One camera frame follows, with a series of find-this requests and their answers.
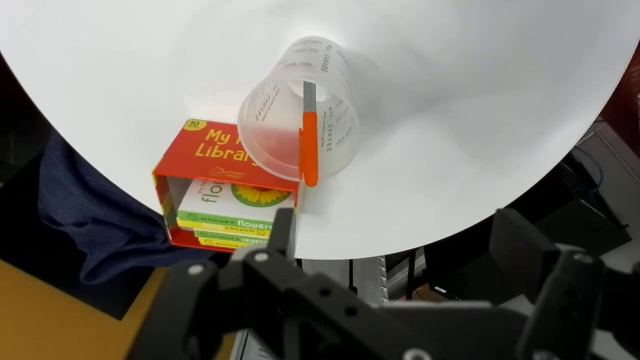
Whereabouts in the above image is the dark blue cloth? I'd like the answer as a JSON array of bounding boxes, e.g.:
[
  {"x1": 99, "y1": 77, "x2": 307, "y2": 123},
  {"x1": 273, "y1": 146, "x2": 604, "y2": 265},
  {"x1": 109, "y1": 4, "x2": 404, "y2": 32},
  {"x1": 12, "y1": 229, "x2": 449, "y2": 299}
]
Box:
[{"x1": 37, "y1": 129, "x2": 217, "y2": 286}]

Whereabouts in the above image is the orange and grey marker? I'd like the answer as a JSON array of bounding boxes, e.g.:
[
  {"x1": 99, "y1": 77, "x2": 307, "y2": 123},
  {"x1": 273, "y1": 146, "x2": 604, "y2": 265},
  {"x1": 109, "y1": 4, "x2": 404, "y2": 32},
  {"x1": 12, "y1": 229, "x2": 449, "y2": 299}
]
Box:
[{"x1": 298, "y1": 81, "x2": 320, "y2": 188}]

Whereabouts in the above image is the red cardboard book box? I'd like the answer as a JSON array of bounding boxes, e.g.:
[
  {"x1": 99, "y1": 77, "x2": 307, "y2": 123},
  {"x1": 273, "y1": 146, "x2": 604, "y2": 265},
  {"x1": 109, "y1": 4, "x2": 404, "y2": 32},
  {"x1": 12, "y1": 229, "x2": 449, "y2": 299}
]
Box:
[{"x1": 152, "y1": 118, "x2": 306, "y2": 253}]

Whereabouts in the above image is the stack of small books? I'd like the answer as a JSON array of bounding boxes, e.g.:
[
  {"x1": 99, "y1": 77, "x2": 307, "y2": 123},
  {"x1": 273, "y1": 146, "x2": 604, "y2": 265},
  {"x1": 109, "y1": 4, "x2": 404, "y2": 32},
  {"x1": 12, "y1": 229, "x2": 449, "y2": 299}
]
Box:
[{"x1": 176, "y1": 180, "x2": 297, "y2": 249}]

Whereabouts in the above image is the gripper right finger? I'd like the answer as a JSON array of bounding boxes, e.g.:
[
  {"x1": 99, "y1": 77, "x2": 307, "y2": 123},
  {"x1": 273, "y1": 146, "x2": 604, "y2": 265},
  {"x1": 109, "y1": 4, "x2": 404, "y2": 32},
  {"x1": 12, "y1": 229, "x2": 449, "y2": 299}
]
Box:
[{"x1": 490, "y1": 207, "x2": 640, "y2": 360}]

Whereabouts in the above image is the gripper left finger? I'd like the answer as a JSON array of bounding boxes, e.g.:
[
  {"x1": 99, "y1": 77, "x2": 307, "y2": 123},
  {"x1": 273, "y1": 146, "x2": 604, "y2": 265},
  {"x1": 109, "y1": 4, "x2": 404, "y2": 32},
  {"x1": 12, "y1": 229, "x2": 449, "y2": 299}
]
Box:
[{"x1": 127, "y1": 207, "x2": 418, "y2": 360}]

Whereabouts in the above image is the clear plastic measuring cup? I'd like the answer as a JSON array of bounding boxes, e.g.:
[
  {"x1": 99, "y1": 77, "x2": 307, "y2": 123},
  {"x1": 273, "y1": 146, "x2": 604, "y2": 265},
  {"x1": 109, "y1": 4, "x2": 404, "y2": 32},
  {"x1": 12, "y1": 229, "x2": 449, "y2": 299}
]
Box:
[{"x1": 237, "y1": 36, "x2": 361, "y2": 182}]

